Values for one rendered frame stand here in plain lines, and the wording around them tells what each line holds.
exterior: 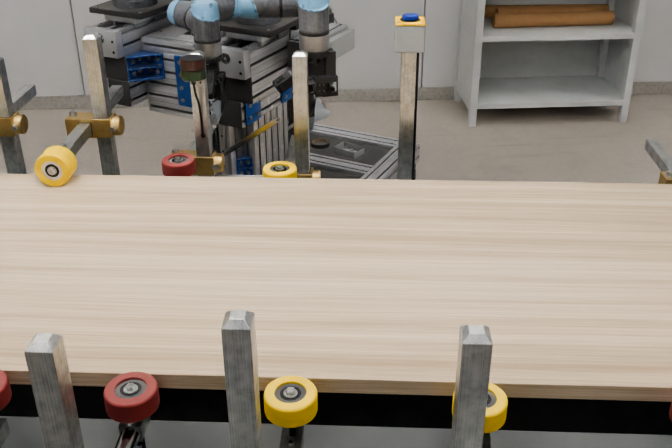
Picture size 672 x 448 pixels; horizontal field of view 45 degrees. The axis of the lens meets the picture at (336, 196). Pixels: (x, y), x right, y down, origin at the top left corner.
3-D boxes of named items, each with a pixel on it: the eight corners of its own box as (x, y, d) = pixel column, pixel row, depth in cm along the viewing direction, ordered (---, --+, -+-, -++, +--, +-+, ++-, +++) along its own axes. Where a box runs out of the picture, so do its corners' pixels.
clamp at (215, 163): (174, 166, 210) (172, 149, 208) (225, 167, 210) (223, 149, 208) (169, 176, 205) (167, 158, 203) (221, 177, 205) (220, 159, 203)
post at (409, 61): (394, 211, 213) (399, 46, 193) (412, 211, 213) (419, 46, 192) (394, 219, 209) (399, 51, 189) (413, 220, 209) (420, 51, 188)
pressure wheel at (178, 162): (170, 192, 203) (165, 150, 197) (201, 192, 202) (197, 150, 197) (162, 207, 195) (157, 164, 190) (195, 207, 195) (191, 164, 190)
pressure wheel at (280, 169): (257, 209, 194) (255, 166, 189) (282, 198, 199) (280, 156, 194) (280, 220, 189) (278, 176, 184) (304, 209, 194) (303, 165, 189)
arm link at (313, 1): (327, -17, 198) (330, -9, 191) (328, 27, 203) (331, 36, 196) (295, -16, 197) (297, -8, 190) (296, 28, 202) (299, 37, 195)
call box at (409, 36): (393, 47, 194) (394, 15, 191) (423, 47, 194) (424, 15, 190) (394, 56, 188) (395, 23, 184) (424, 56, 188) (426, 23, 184)
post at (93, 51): (112, 207, 216) (86, 31, 194) (125, 207, 216) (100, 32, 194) (108, 213, 213) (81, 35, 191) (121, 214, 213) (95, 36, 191)
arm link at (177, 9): (198, 20, 240) (219, 27, 233) (165, 27, 233) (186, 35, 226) (196, -6, 236) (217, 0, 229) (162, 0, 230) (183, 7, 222)
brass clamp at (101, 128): (74, 129, 207) (71, 111, 205) (126, 130, 207) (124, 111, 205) (66, 138, 202) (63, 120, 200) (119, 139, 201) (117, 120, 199)
